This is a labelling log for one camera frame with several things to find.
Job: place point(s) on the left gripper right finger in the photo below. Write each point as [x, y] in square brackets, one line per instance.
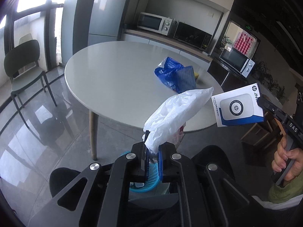
[167, 170]

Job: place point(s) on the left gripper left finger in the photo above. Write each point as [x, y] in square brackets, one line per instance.
[142, 158]

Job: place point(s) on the white plastic bag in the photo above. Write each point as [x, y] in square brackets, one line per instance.
[167, 123]

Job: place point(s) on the white blue HP box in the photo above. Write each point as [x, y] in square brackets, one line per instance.
[238, 106]

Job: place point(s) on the blue plastic snack bag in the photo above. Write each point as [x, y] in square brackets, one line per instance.
[174, 75]

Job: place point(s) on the green sleeve right forearm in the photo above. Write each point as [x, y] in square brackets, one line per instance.
[280, 194]

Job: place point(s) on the person's right hand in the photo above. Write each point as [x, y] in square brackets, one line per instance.
[281, 156]

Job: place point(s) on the blue plastic waste basket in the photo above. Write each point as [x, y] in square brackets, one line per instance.
[125, 166]

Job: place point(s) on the wooden stool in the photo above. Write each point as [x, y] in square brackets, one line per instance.
[263, 134]

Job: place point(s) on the potted green plant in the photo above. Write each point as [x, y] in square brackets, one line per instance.
[262, 74]

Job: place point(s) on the round white table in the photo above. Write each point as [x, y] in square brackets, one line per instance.
[116, 80]

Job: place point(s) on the yellow green sponge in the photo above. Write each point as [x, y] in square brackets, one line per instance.
[196, 75]

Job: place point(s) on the black microwave oven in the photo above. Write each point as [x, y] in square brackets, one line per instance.
[192, 36]

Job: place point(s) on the white microwave oven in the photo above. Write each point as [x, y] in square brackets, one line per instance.
[154, 23]

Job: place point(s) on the dark green chair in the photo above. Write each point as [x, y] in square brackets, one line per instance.
[21, 66]

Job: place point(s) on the silver refrigerator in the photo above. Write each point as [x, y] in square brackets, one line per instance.
[106, 21]

